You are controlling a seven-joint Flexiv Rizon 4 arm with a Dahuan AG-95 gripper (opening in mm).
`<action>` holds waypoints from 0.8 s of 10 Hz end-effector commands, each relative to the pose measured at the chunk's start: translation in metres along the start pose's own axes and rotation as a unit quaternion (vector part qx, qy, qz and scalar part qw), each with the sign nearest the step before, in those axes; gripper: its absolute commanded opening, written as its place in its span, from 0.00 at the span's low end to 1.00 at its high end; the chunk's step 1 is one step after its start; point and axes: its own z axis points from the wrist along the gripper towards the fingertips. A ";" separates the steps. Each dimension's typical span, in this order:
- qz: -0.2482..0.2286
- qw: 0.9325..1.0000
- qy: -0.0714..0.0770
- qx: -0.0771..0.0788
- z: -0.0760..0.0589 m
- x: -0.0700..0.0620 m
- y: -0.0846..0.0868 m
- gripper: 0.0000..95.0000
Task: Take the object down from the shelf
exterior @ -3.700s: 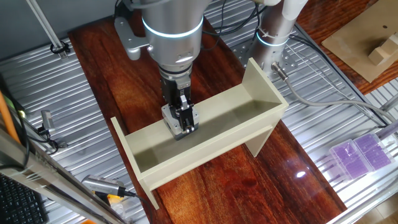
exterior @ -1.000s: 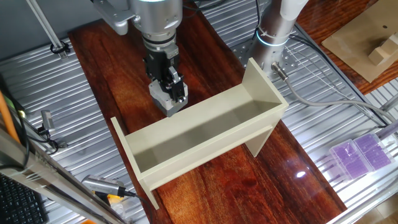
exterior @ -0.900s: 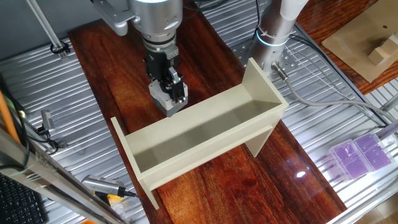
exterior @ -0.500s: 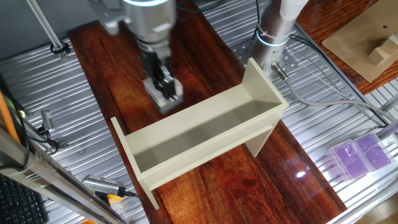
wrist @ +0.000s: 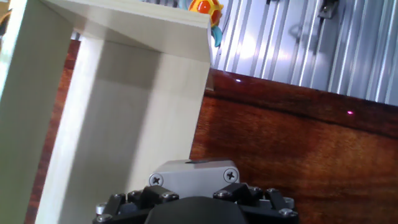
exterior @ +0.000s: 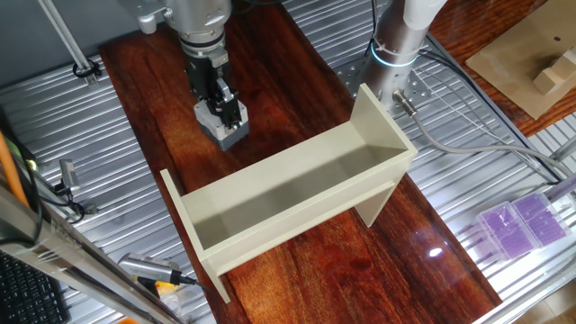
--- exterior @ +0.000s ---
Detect aluminium pole with black clamp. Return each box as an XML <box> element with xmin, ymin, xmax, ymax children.
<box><xmin>37</xmin><ymin>0</ymin><xmax>103</xmax><ymax>87</ymax></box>

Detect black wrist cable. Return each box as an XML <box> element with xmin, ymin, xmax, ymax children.
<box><xmin>368</xmin><ymin>0</ymin><xmax>382</xmax><ymax>46</ymax></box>

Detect black camera cable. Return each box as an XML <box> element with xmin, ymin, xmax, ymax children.
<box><xmin>179</xmin><ymin>274</ymin><xmax>224</xmax><ymax>324</ymax></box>

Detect aluminium frame bar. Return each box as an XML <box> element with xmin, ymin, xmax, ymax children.
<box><xmin>0</xmin><ymin>182</ymin><xmax>181</xmax><ymax>324</ymax></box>

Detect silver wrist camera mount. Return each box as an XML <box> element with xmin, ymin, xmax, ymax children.
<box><xmin>117</xmin><ymin>0</ymin><xmax>176</xmax><ymax>35</ymax></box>

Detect grey red push button box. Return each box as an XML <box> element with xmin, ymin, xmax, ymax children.
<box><xmin>193</xmin><ymin>99</ymin><xmax>250</xmax><ymax>152</ymax></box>

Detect silver ribbed camera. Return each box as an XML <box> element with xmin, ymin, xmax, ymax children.
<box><xmin>117</xmin><ymin>252</ymin><xmax>185</xmax><ymax>286</ymax></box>

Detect black camera stand clamp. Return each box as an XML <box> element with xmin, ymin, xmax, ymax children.
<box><xmin>26</xmin><ymin>170</ymin><xmax>100</xmax><ymax>224</ymax></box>

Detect grey metal bar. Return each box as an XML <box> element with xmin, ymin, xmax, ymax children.
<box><xmin>547</xmin><ymin>133</ymin><xmax>576</xmax><ymax>164</ymax></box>

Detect clear box with purple contents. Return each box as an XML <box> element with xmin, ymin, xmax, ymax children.
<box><xmin>511</xmin><ymin>192</ymin><xmax>573</xmax><ymax>248</ymax></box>
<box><xmin>475</xmin><ymin>201</ymin><xmax>541</xmax><ymax>263</ymax></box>

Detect orange tube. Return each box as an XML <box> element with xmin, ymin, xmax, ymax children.
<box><xmin>0</xmin><ymin>131</ymin><xmax>31</xmax><ymax>209</ymax></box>

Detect small grey camera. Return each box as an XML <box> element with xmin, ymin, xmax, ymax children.
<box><xmin>58</xmin><ymin>158</ymin><xmax>82</xmax><ymax>195</ymax></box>

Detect stepped light wooden block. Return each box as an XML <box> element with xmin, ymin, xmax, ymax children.
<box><xmin>532</xmin><ymin>47</ymin><xmax>576</xmax><ymax>96</ymax></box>

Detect beige fibreboard panel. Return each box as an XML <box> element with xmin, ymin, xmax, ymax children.
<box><xmin>464</xmin><ymin>0</ymin><xmax>576</xmax><ymax>122</ymax></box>

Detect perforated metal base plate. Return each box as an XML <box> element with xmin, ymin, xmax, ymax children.
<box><xmin>335</xmin><ymin>53</ymin><xmax>436</xmax><ymax>119</ymax></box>

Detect black keyboard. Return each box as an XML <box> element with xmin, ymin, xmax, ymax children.
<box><xmin>0</xmin><ymin>251</ymin><xmax>71</xmax><ymax>324</ymax></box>

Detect beige plastic shelf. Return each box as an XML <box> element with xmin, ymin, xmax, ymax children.
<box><xmin>159</xmin><ymin>83</ymin><xmax>419</xmax><ymax>305</ymax></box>

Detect grey cable with metal connector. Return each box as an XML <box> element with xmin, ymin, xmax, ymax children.
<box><xmin>391</xmin><ymin>88</ymin><xmax>575</xmax><ymax>177</ymax></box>

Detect dark red wooden board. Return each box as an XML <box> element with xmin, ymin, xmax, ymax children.
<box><xmin>97</xmin><ymin>0</ymin><xmax>503</xmax><ymax>324</ymax></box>
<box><xmin>429</xmin><ymin>0</ymin><xmax>576</xmax><ymax>140</ymax></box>

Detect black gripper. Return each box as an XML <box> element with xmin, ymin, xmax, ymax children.
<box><xmin>185</xmin><ymin>44</ymin><xmax>245</xmax><ymax>132</ymax></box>

